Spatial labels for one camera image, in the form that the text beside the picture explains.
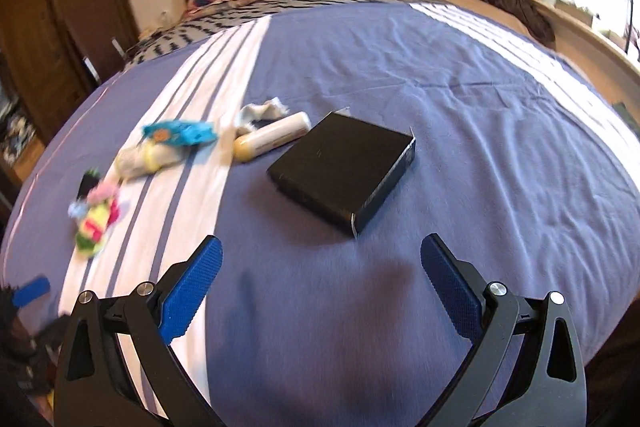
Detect black roller green ends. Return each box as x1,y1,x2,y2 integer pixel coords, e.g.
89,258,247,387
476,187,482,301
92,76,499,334
76,169,102,200

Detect large yellow cap bottle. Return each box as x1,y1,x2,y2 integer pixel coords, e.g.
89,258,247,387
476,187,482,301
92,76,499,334
115,140,189,180

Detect small yellow cap tube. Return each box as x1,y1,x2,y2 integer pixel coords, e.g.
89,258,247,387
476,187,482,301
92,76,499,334
233,112,311,162

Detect black box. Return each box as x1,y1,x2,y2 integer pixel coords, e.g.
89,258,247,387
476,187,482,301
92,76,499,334
267,112,416,237

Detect teal snack wrapper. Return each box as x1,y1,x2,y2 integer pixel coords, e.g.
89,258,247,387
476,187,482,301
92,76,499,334
142,119,218,146

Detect blue white striped bedspread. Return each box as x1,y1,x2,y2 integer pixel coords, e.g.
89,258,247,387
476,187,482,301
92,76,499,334
1,2,639,426

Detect dark wooden wardrobe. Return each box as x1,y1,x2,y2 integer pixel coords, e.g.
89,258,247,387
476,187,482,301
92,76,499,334
1,0,139,143

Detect zebra patterned sheet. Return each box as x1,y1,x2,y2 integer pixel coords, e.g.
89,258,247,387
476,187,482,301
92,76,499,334
125,0,436,69

